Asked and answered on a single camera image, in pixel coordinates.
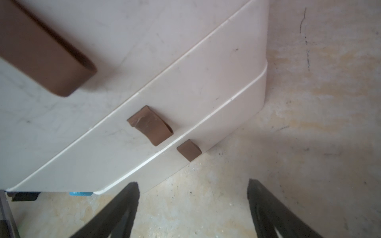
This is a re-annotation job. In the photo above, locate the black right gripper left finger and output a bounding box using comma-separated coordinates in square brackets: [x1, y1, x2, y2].
[72, 182, 140, 238]

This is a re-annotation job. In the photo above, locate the white top drawer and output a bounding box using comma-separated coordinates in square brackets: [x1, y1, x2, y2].
[0, 0, 257, 149]

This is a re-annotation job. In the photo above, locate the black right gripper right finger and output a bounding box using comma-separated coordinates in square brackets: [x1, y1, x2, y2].
[247, 179, 321, 238]

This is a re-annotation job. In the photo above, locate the brown drawer handle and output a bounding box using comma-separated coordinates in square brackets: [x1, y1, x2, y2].
[127, 106, 174, 146]
[1, 1, 97, 97]
[177, 139, 202, 162]

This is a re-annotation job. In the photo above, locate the brown top drawer handle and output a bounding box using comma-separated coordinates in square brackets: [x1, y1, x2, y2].
[1, 1, 97, 97]

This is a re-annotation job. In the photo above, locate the white plastic drawer cabinet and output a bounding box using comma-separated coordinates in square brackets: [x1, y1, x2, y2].
[0, 0, 268, 195]

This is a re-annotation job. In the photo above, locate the brown middle drawer handle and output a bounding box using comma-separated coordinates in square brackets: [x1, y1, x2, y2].
[127, 106, 174, 146]

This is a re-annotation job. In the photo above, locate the brown bottom drawer handle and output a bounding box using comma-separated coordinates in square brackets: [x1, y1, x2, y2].
[177, 139, 202, 162]

